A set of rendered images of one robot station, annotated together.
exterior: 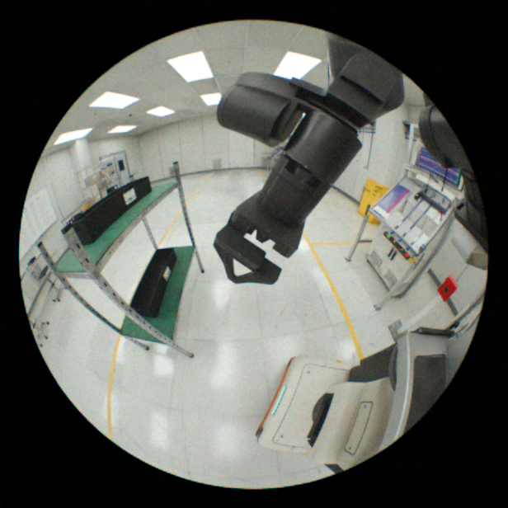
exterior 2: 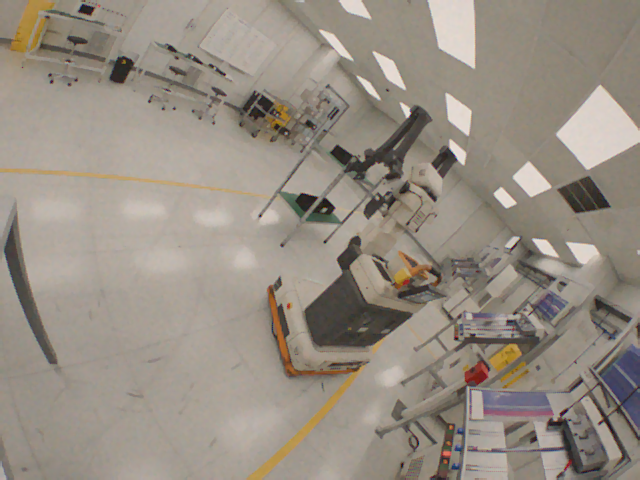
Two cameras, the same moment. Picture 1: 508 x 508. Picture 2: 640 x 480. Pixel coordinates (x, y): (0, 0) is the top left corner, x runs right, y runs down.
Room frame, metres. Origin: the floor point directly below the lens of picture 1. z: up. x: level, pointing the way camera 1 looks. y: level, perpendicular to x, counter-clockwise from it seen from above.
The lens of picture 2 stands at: (-1.64, -0.65, 1.18)
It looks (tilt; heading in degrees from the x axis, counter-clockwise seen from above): 22 degrees down; 26
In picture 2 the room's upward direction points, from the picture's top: 42 degrees clockwise
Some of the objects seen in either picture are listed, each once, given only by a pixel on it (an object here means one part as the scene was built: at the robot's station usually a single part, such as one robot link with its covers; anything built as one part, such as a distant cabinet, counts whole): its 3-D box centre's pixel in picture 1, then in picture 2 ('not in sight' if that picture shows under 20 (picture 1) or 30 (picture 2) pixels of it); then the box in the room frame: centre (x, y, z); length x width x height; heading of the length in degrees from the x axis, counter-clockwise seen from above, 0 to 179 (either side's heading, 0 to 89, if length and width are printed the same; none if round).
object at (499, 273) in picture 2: not in sight; (481, 285); (4.12, -1.54, 0.95); 1.36 x 0.82 x 1.90; 95
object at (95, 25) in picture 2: not in sight; (73, 44); (-2.53, 3.90, 0.40); 1.50 x 0.75 x 0.81; 5
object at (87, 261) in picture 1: (147, 265); (325, 194); (0.57, 0.71, 0.55); 0.91 x 0.46 x 1.10; 5
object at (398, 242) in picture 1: (409, 235); (483, 358); (0.85, -1.66, 0.66); 1.01 x 0.73 x 1.31; 95
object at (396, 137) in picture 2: not in sight; (399, 134); (-0.27, 0.08, 1.40); 0.11 x 0.06 x 0.43; 156
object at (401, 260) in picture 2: not in sight; (407, 271); (-0.30, -0.54, 0.87); 0.23 x 0.15 x 0.11; 157
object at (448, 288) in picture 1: (424, 311); (441, 395); (0.12, -1.45, 0.39); 0.24 x 0.24 x 0.78; 5
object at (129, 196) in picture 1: (115, 203); (351, 161); (0.56, 0.74, 1.01); 0.57 x 0.17 x 0.11; 5
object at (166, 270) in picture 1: (155, 279); (316, 204); (0.57, 0.71, 0.41); 0.57 x 0.17 x 0.11; 5
